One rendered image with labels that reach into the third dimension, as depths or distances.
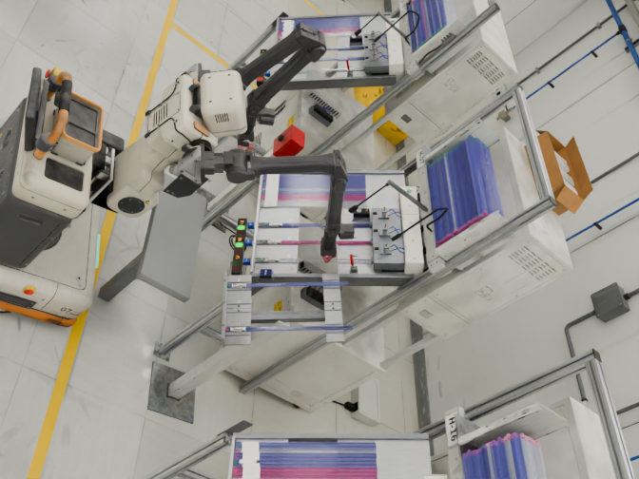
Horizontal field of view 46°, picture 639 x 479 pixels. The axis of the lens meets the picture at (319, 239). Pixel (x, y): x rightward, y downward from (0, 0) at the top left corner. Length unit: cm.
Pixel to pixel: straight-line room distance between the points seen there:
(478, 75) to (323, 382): 190
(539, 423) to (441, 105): 235
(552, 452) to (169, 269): 164
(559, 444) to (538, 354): 201
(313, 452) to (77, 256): 134
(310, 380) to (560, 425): 165
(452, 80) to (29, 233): 248
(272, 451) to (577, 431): 105
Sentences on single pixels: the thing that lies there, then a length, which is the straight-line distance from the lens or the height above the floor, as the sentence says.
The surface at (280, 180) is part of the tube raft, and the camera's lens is 368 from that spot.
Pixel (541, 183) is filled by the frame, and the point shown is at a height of 188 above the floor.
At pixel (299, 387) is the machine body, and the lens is 396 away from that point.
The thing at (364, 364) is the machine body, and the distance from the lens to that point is 378.
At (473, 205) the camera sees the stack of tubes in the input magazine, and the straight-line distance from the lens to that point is 314.
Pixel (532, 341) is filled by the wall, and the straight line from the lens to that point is 468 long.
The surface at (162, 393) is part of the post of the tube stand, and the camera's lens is 364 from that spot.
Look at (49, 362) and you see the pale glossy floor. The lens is 342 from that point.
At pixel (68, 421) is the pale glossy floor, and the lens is 335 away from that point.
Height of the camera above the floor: 276
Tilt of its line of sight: 33 degrees down
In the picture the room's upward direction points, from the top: 54 degrees clockwise
